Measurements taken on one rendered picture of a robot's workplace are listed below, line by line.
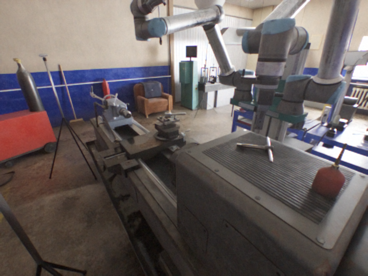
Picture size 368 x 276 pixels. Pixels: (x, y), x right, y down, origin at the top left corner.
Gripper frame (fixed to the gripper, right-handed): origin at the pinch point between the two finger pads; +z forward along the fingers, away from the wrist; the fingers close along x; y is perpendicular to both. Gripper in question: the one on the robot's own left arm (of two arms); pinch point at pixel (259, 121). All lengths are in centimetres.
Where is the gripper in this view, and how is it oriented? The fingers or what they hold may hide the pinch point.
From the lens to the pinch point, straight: 73.8
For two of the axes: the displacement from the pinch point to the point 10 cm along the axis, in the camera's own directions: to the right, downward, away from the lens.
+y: 9.4, 1.5, -3.0
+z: 0.0, 9.0, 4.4
